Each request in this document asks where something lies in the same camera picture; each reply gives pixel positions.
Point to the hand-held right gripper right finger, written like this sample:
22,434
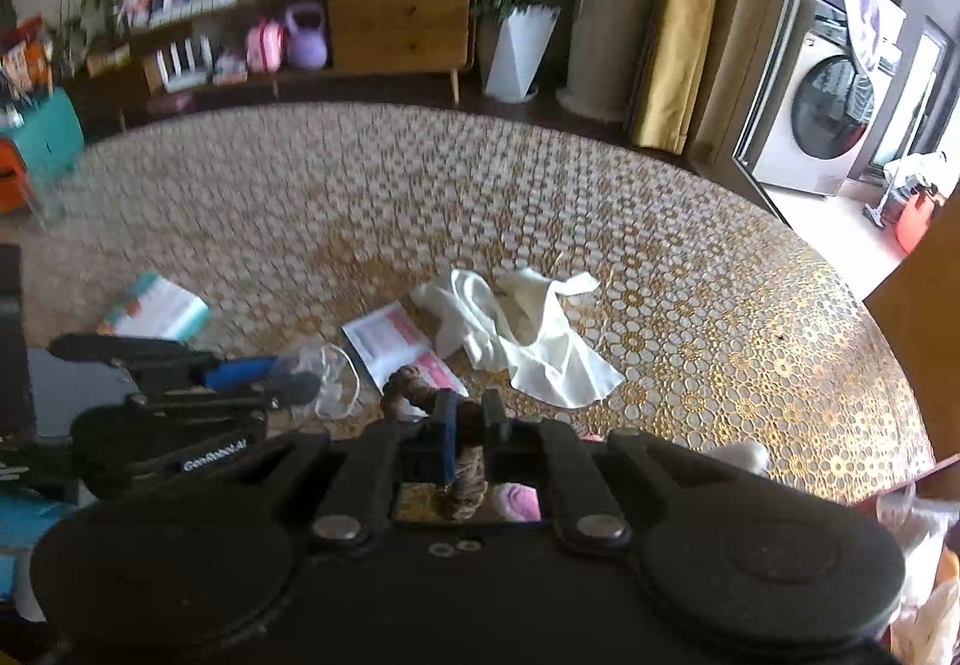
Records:
491,425

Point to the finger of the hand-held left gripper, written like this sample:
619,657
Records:
187,455
240,373

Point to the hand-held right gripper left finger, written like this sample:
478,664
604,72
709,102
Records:
448,436

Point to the white soft object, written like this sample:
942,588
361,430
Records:
739,456

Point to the small pink white packet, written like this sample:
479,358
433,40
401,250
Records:
439,373

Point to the white cloth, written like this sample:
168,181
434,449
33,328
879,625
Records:
540,350

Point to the teal white packet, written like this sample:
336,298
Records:
157,309

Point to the large pink white packet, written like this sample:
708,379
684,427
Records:
386,339

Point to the orange box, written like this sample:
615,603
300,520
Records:
11,178

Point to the light blue packet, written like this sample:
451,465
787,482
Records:
26,537

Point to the teal box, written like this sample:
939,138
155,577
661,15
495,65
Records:
45,133

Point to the low wooden shelf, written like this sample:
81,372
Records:
225,84

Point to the colourful snack packets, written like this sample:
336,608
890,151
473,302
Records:
26,58

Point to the pink backpack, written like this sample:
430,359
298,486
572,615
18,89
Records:
264,47

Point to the purple kettle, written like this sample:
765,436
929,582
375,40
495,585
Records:
306,35

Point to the white planter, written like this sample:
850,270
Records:
521,54

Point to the silver washing machine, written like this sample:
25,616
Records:
817,110

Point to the yellow curtain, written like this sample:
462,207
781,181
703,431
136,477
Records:
682,13

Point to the red bucket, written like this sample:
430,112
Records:
915,223

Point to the glass sliding door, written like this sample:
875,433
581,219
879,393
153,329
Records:
780,35

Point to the purple hanging cloth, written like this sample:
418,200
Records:
862,13

